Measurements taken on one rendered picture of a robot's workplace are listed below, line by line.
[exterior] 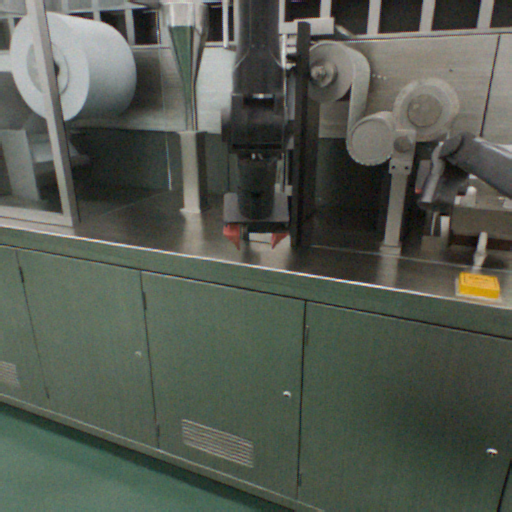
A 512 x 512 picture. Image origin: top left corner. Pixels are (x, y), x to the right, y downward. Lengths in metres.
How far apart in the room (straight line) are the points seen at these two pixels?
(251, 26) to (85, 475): 1.61
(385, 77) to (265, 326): 0.86
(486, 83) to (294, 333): 0.92
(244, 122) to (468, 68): 1.03
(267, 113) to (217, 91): 1.13
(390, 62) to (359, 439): 1.11
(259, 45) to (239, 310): 0.75
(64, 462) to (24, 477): 0.13
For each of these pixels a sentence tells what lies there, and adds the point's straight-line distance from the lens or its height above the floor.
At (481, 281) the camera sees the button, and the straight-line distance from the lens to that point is 1.00.
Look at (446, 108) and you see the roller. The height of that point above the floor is 1.25.
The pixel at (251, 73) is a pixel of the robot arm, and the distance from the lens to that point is 0.54.
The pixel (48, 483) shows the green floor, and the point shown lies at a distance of 1.86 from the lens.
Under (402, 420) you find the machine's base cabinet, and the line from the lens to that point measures 1.17.
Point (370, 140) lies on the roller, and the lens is 1.18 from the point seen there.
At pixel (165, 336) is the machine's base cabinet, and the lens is 1.31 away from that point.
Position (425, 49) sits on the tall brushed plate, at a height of 1.41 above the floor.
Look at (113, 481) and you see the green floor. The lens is 1.78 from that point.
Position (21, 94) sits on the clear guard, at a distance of 1.46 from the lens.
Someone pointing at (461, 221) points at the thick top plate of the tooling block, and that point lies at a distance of 1.16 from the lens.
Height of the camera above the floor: 1.30
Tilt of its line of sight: 21 degrees down
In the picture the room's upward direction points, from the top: straight up
